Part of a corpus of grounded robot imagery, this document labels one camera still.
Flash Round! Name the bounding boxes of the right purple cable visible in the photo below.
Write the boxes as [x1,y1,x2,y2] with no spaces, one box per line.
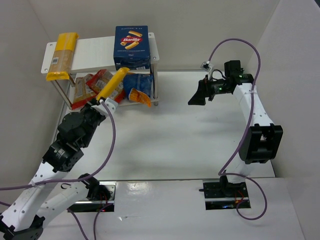
[206,38,268,221]

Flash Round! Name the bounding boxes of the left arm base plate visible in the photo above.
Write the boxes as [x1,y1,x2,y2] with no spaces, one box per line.
[69,181,117,213]

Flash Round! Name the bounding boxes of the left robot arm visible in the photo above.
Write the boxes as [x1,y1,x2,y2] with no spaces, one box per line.
[0,98,118,240]

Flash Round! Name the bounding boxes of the blue and orange pasta bag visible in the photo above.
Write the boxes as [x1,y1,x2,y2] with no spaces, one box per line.
[123,72,153,107]

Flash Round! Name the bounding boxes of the yellow spaghetti bag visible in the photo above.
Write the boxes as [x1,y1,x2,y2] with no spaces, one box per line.
[95,67,130,102]
[46,32,79,82]

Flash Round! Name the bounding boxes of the yellow spaghetti bag on shelf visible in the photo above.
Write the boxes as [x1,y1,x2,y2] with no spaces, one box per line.
[46,32,79,82]

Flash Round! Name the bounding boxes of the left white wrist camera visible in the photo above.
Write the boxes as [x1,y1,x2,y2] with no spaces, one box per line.
[93,97,119,117]

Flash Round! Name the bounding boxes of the red macaroni bag right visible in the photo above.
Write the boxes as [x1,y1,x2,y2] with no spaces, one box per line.
[86,69,125,103]

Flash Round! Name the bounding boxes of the white two-tier shelf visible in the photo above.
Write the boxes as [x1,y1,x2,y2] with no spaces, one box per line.
[51,32,160,113]

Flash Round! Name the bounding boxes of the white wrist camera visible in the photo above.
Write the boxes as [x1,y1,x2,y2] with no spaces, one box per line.
[200,60,214,73]
[93,97,119,117]

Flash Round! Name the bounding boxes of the red macaroni bag left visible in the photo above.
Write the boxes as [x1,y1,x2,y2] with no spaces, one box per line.
[71,73,100,110]

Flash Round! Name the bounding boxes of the red macaroni bag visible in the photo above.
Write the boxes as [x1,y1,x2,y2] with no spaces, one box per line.
[71,73,100,110]
[86,69,125,103]

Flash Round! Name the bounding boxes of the purple cable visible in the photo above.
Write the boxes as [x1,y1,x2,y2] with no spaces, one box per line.
[0,99,117,240]
[206,38,268,221]

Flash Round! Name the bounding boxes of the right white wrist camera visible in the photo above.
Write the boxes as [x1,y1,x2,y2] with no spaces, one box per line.
[200,60,214,73]

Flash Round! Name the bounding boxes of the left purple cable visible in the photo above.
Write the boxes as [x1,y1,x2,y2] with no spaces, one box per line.
[0,99,117,240]

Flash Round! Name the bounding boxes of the blue Barilla pasta box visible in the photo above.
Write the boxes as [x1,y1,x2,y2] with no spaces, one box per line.
[113,25,151,70]

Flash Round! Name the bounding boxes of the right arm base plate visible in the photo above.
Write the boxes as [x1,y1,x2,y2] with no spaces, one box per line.
[198,180,251,210]

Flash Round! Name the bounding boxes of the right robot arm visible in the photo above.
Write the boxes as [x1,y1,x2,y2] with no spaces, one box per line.
[188,60,283,198]

